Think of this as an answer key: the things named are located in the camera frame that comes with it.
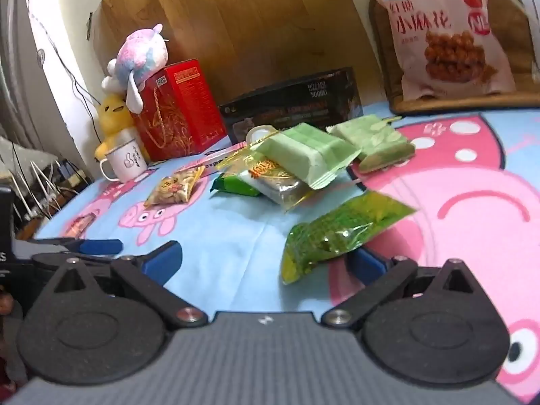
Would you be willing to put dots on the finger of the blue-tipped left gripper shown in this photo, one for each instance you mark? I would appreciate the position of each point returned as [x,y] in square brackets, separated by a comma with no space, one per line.
[76,247]

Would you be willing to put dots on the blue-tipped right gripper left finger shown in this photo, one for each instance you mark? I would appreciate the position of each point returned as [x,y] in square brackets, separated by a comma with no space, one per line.
[143,279]

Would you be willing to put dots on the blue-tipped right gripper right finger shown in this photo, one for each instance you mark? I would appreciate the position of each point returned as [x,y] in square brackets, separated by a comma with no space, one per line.
[383,279]

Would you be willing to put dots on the dark green pea snack bag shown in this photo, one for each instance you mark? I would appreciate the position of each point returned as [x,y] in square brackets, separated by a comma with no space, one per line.
[338,232]

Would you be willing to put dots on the small nut mix packet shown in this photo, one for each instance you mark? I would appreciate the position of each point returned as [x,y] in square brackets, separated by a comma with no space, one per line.
[176,188]

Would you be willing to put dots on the bright green snack packet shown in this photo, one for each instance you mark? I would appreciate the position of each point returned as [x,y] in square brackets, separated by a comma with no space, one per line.
[231,184]

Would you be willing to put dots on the green leaf patterned snack packet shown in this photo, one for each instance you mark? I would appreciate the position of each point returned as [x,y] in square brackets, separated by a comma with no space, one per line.
[379,144]

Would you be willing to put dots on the pink tube snack packet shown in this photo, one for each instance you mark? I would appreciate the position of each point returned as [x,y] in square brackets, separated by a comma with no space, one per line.
[211,160]

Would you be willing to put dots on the pale green striped snack packet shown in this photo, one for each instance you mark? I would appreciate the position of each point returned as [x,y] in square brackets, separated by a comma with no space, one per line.
[313,156]

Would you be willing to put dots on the clear gold snack packet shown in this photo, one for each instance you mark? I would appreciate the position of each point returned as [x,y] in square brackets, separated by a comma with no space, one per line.
[266,176]

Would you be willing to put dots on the white jelly cup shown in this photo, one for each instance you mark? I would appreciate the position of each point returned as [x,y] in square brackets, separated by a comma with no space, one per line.
[259,132]

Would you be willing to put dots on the white enamel mug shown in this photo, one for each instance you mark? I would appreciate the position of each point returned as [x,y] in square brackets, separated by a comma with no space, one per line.
[126,162]

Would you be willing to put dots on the pink cartoon pig tablecloth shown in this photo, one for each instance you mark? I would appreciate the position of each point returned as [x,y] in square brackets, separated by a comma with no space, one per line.
[473,183]

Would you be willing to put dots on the yellow plush toy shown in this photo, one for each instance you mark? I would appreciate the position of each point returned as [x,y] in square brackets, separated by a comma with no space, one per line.
[117,125]

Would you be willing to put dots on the grey curtain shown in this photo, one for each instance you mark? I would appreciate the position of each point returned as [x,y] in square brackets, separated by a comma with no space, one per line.
[30,116]

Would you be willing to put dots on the red gift box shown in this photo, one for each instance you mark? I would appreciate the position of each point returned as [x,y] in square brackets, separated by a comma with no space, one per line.
[180,116]

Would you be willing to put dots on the black cardboard storage box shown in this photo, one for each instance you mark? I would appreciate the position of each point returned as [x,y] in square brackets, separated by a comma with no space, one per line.
[321,100]

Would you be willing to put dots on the pink blue plush toy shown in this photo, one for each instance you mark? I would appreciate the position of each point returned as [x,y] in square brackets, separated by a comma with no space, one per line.
[143,53]

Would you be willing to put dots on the large pink snack bag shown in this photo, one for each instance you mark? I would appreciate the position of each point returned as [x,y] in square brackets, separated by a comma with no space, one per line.
[445,46]

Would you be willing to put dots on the wooden headboard panel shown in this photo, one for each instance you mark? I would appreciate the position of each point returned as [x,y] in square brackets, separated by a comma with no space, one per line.
[243,45]

